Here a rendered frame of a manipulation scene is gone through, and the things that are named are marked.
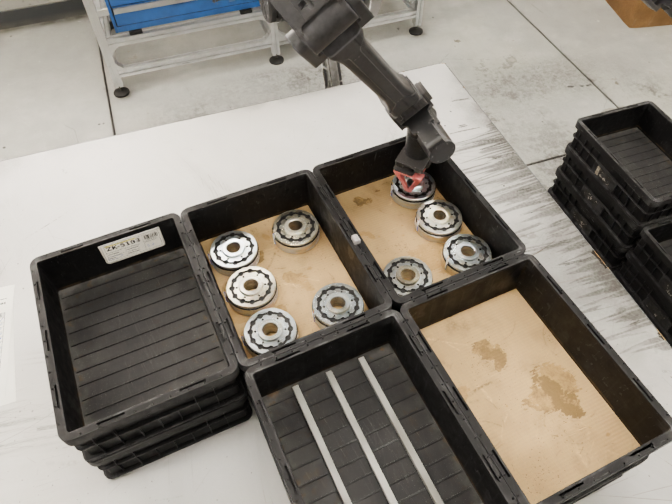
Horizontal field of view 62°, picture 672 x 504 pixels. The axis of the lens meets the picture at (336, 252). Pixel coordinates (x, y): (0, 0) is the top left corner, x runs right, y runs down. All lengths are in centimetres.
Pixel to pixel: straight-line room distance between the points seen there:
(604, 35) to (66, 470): 338
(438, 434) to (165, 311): 58
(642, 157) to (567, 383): 119
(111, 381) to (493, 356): 72
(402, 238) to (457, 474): 51
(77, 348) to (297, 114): 95
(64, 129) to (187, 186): 157
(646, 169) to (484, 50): 153
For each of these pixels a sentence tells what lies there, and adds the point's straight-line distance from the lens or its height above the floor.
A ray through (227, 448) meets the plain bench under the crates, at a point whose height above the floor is 70.
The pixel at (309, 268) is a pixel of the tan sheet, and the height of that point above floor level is 83.
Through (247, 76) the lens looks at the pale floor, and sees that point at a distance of 317.
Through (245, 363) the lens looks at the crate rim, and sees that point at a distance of 99.
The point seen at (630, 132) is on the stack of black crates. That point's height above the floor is 49.
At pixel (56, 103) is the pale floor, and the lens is 328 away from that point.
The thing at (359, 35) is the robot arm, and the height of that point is 137.
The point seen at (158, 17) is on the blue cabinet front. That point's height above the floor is 36.
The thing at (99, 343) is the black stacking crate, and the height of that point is 83.
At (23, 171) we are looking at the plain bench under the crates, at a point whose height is 70.
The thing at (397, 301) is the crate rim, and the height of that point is 93.
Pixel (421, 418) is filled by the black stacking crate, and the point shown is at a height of 83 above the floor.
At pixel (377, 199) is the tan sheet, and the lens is 134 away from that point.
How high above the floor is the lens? 181
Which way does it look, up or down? 53 degrees down
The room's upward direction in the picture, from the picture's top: straight up
